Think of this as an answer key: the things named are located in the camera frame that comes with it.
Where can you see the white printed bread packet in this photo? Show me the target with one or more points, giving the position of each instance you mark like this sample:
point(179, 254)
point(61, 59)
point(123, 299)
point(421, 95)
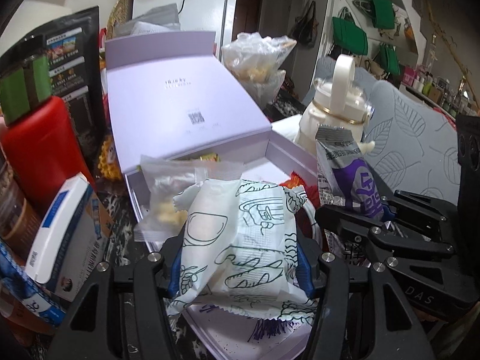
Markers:
point(239, 250)

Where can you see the green tote bag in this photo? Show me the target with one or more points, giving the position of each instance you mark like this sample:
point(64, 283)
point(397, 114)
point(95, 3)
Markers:
point(349, 36)
point(383, 14)

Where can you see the red fuzzy soft item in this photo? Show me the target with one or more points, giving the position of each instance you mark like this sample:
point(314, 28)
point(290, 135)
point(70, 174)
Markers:
point(306, 215)

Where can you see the green-label dark jar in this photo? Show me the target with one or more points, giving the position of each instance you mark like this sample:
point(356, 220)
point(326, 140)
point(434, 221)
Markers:
point(25, 78)

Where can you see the colourful foil snack bag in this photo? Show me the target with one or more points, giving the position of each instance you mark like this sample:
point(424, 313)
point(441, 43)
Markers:
point(212, 157)

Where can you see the white refrigerator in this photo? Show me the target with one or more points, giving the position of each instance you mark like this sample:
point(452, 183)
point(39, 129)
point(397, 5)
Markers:
point(198, 15)

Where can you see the grey leaf-pattern cushion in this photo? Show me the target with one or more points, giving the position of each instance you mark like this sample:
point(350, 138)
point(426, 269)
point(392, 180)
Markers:
point(415, 146)

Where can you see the brown door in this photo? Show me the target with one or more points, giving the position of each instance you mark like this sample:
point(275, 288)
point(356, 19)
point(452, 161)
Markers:
point(246, 17)

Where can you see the red foil packet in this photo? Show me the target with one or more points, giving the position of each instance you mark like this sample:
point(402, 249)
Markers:
point(294, 181)

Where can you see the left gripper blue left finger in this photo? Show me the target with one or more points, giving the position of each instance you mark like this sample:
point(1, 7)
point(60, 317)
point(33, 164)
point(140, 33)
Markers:
point(176, 268)

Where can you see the green tote bag left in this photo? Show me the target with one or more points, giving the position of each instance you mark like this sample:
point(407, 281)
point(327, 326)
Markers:
point(349, 36)

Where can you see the clear plastic food bag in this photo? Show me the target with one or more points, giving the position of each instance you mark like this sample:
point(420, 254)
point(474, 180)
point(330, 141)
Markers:
point(255, 61)

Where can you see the translucent snack pouch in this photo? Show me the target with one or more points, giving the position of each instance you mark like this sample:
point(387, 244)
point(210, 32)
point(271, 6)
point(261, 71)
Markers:
point(165, 180)

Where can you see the black printed standing pouch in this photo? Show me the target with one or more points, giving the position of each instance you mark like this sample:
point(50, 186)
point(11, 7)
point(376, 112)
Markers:
point(70, 45)

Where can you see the red canister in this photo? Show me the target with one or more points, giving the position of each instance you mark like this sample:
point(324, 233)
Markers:
point(42, 148)

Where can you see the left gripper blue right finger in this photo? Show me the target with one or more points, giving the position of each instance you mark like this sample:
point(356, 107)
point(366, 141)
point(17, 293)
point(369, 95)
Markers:
point(305, 270)

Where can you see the lavender drawstring sachet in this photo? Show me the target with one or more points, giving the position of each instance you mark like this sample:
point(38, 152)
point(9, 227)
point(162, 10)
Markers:
point(242, 327)

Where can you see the cream kettle-shaped water bottle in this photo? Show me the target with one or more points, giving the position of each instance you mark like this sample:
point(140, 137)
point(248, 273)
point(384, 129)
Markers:
point(337, 102)

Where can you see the blue tablet tube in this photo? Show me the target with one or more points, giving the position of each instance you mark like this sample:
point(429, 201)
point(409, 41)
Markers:
point(27, 292)

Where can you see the silver purple snack packet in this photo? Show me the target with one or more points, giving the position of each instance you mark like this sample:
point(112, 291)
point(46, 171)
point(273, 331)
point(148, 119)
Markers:
point(343, 177)

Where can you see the green tote bag upper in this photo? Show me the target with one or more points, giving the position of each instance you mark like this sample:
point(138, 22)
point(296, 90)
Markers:
point(383, 14)

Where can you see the white blue medicine box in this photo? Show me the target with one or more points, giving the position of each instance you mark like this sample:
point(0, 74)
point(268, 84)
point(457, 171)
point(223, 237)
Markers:
point(71, 241)

